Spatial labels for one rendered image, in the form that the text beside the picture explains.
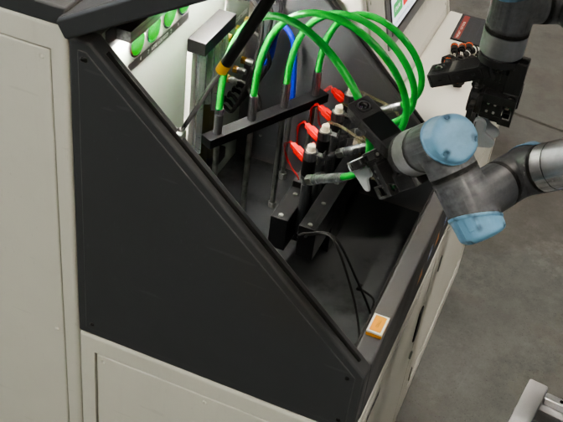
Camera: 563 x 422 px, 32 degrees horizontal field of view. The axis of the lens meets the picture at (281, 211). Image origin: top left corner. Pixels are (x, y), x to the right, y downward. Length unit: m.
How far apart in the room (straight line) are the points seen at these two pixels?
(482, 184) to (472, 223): 0.06
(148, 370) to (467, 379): 1.38
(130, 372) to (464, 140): 0.90
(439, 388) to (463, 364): 0.14
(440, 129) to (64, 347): 0.99
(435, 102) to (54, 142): 1.05
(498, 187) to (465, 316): 1.86
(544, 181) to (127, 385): 0.97
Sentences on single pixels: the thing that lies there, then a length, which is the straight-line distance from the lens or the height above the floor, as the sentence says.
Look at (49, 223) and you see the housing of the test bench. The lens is 1.88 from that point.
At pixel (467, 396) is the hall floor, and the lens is 3.10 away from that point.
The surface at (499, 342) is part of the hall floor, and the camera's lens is 3.29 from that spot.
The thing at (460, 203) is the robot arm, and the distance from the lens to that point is 1.47.
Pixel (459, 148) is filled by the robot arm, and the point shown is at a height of 1.46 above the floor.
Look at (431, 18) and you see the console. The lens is 2.72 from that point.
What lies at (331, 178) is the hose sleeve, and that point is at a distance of 1.81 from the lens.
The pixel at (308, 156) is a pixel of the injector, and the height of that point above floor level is 1.12.
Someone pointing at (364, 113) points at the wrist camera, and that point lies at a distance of 1.63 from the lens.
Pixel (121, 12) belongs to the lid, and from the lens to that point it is 1.52.
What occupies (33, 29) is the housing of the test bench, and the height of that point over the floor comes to 1.44.
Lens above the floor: 2.25
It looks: 39 degrees down
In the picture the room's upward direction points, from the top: 7 degrees clockwise
